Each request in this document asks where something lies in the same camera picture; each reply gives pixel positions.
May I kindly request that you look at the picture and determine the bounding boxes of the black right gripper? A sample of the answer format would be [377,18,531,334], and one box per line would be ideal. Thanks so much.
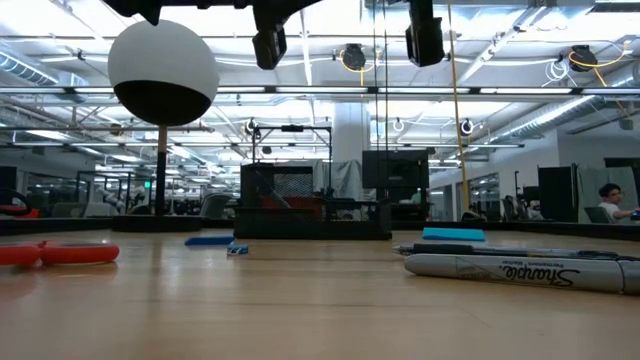
[404,0,445,68]

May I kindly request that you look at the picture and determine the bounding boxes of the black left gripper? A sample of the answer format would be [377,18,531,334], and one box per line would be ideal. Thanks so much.
[251,0,321,71]

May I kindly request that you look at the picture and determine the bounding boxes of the blue and white pen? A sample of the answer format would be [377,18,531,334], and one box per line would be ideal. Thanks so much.
[252,169,292,210]

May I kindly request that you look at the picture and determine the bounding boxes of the light blue sticky note pad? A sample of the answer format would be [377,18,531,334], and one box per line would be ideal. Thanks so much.
[422,227,487,243]

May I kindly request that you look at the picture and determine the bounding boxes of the dark blue eraser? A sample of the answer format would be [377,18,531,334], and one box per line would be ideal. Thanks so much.
[184,235,236,247]

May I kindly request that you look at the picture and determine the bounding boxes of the black pen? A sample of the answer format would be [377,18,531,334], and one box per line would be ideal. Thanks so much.
[392,242,640,262]

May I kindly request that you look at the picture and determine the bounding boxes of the silver Sharpie marker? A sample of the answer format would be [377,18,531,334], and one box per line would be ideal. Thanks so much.
[403,252,640,296]

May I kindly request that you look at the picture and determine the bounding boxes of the red-handled scissors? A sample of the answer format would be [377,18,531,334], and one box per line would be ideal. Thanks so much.
[0,240,121,268]

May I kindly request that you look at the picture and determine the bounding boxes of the black mesh desk organizer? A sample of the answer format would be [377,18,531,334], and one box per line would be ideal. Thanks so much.
[233,162,393,241]

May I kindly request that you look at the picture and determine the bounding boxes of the white globe table lamp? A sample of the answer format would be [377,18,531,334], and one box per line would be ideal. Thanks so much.
[107,19,220,234]

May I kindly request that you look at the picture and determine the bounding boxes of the black monitor screen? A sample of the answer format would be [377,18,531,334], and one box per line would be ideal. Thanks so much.
[361,149,430,190]

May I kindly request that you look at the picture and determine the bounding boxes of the black cabinet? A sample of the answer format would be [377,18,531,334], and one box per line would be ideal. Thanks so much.
[537,164,580,224]

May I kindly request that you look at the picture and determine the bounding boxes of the grey-green curtain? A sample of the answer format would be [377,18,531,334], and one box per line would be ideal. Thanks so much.
[578,165,640,225]

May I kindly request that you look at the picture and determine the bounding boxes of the person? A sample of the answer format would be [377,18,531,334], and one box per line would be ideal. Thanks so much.
[598,182,640,224]

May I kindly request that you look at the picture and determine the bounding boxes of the red and black cart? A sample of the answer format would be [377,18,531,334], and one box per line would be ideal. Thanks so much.
[0,188,42,221]

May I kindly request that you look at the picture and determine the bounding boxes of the black metal frame rig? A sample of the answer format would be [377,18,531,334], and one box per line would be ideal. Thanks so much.
[251,124,333,201]

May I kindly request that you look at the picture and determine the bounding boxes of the yellow hanging cable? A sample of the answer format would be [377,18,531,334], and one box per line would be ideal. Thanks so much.
[446,0,474,221]

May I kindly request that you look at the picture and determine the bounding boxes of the silver ventilation duct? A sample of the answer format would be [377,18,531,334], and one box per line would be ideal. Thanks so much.
[487,94,599,146]

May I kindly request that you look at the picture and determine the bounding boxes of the black metal table frame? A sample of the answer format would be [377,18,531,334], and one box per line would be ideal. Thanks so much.
[0,215,640,242]

